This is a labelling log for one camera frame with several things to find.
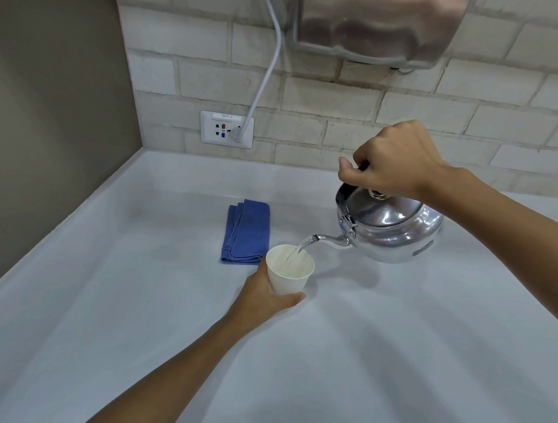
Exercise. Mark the silver metal kettle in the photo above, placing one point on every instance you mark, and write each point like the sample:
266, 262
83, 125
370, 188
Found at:
390, 230

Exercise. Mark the person's left thumb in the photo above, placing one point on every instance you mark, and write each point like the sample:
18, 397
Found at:
288, 300

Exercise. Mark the steel wall hand dryer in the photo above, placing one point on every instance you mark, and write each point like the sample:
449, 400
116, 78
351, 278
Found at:
379, 18

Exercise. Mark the person's left forearm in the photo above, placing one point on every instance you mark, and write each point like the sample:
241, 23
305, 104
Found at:
152, 379

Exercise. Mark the person's right forearm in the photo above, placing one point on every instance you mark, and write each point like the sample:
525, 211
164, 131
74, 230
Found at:
515, 233

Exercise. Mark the white paper cup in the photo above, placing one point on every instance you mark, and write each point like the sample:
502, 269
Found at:
289, 269

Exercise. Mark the person's left hand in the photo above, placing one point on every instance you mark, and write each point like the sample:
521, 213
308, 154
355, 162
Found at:
256, 299

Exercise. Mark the person's right hand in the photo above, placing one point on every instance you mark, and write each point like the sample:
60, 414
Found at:
395, 157

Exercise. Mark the white power plug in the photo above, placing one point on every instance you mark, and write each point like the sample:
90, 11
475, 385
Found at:
239, 133

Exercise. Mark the person's right thumb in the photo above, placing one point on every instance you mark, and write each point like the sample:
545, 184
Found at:
348, 173

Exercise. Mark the white wall power socket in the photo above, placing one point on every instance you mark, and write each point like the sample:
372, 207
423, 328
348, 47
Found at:
225, 129

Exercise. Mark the blue folded cloth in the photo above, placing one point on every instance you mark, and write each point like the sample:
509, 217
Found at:
247, 233

